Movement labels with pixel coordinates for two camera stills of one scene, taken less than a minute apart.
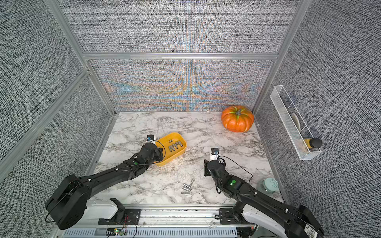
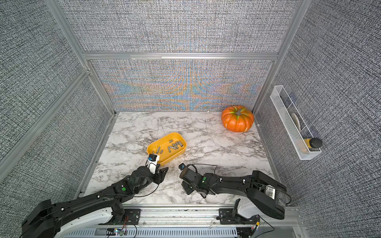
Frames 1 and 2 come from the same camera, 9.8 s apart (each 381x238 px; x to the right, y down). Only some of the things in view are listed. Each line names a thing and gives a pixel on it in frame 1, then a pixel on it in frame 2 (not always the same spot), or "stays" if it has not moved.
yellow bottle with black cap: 314,143 stays
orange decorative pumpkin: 237,118 stays
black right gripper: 206,167 to 187,190
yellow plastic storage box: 172,145 stays
